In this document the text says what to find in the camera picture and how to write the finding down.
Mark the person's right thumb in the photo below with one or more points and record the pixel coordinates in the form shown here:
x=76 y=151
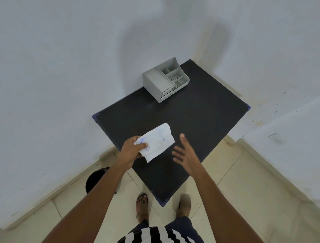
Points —
x=186 y=145

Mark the black round stool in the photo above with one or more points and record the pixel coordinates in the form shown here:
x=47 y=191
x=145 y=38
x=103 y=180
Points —
x=96 y=179

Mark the person's left sandalled foot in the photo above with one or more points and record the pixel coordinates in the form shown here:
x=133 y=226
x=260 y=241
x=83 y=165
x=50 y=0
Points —
x=142 y=206

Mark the person's left thumb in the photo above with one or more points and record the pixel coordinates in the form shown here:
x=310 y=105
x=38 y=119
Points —
x=143 y=145

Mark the dark blue shorts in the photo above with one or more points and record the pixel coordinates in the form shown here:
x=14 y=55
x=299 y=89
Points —
x=181 y=222

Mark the person's right forearm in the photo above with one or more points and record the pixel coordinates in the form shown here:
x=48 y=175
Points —
x=220 y=210

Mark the grey plastic desk organizer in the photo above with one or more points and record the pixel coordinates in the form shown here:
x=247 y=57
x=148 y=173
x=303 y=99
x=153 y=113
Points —
x=156 y=83

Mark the person's right hand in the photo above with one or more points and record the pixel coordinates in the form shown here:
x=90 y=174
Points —
x=191 y=161

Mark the person's left forearm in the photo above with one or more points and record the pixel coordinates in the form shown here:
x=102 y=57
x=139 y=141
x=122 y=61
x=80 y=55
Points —
x=95 y=205

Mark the black and white striped shirt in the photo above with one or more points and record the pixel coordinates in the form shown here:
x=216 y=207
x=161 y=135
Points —
x=155 y=235

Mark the person's right sandalled foot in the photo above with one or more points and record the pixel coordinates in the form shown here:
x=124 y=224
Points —
x=185 y=206

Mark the person's sandalled foot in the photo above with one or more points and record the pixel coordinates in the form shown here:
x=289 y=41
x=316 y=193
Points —
x=185 y=206
x=142 y=206

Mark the white paper sheet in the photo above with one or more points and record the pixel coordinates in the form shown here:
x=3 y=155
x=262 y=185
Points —
x=158 y=141

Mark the person's left hand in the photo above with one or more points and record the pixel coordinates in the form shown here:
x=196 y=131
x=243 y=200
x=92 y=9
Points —
x=128 y=152

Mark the white wall socket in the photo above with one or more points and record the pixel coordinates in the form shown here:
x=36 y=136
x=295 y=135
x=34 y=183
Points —
x=275 y=139

